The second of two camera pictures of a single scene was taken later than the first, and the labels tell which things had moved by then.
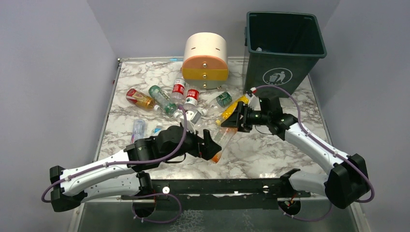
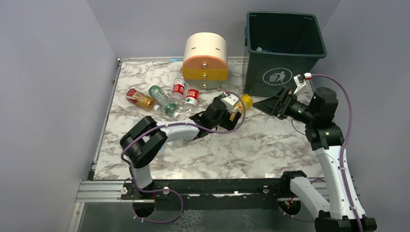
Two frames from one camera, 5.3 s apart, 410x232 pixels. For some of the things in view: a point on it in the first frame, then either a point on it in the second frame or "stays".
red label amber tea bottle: (144, 101) stays
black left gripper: (202, 145) → (231, 116)
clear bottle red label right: (192, 98) stays
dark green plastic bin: (283, 50) stays
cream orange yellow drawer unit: (205, 64) stays
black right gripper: (241, 117) → (284, 103)
